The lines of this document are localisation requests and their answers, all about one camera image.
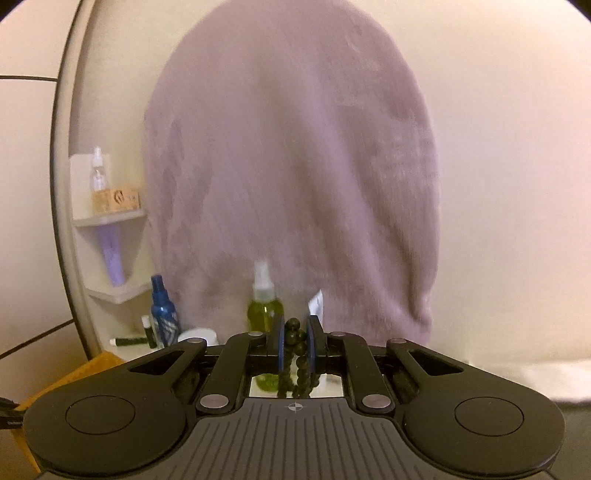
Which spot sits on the black metal frame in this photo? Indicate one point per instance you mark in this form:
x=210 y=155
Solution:
x=57 y=138

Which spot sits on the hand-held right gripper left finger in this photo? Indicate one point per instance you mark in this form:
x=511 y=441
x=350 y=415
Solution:
x=277 y=344

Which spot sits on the white cream jar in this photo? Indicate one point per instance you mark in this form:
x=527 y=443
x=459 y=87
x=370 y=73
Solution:
x=199 y=336

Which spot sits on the yellow plastic tray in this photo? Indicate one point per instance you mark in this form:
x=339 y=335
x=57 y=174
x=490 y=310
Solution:
x=78 y=374

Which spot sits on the dark green tube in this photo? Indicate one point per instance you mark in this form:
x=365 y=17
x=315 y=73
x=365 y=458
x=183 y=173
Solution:
x=129 y=341

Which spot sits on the clear spray bottle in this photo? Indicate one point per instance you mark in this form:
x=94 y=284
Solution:
x=98 y=175

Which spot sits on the green liquid spray bottle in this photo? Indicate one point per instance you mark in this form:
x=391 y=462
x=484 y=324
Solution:
x=263 y=309

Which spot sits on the small cardboard box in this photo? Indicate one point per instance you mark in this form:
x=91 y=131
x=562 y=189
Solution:
x=117 y=198

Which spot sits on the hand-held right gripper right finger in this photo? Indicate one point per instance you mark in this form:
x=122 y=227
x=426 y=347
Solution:
x=313 y=344

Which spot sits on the purple tube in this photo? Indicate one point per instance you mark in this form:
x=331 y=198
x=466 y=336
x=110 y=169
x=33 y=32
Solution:
x=113 y=256

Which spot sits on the blue plastic bottle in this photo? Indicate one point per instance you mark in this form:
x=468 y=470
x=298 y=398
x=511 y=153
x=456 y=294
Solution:
x=164 y=314

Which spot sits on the purple fuzzy cloth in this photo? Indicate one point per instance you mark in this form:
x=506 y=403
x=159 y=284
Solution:
x=295 y=161

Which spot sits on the white corner shelf unit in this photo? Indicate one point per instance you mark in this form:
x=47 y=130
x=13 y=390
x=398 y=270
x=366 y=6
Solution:
x=113 y=217

